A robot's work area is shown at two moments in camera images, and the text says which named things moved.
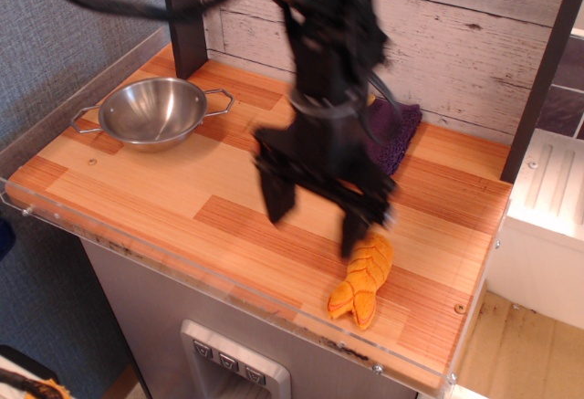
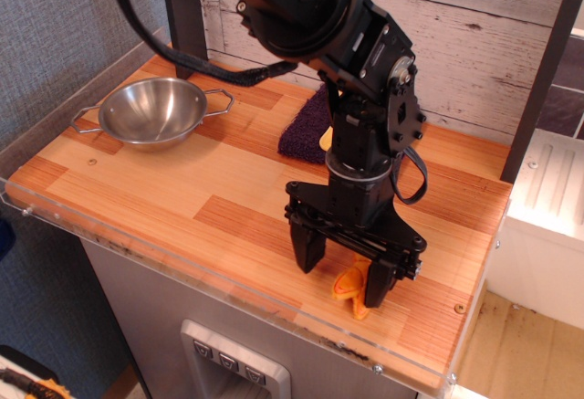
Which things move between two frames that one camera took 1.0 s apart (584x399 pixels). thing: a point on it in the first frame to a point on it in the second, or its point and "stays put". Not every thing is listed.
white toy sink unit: (536, 256) stays put
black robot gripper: (326, 145) to (359, 212)
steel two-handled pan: (152, 114) stays put
